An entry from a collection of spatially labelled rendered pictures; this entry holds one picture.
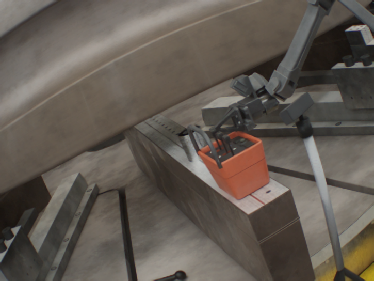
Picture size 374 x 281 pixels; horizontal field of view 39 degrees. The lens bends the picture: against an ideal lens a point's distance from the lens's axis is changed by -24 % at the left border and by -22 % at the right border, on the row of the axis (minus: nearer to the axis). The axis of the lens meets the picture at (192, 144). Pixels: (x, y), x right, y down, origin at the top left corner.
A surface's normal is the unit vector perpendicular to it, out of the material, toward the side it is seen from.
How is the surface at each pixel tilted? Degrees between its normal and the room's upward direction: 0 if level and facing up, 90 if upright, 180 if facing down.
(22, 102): 50
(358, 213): 0
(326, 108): 71
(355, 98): 90
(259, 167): 97
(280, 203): 90
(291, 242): 90
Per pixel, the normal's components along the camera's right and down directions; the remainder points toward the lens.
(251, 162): 0.33, 0.27
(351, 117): -0.71, 0.48
